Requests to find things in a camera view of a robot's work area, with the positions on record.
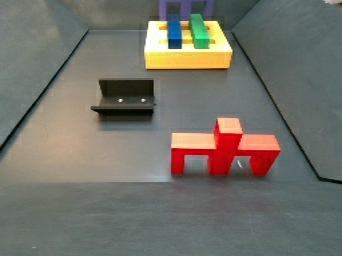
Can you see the red block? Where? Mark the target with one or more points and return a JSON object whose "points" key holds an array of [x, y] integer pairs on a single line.
{"points": [[227, 142]]}

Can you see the black angle bracket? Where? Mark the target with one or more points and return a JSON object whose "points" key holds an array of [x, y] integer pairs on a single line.
{"points": [[125, 95]]}

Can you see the purple block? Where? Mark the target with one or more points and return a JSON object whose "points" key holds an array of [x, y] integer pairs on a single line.
{"points": [[185, 8]]}

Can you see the green block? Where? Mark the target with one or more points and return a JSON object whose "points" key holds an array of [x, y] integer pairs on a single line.
{"points": [[199, 33]]}

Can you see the yellow white board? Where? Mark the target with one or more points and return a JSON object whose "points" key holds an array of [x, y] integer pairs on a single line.
{"points": [[159, 57]]}

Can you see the blue block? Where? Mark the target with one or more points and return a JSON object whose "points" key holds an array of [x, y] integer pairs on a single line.
{"points": [[173, 31]]}

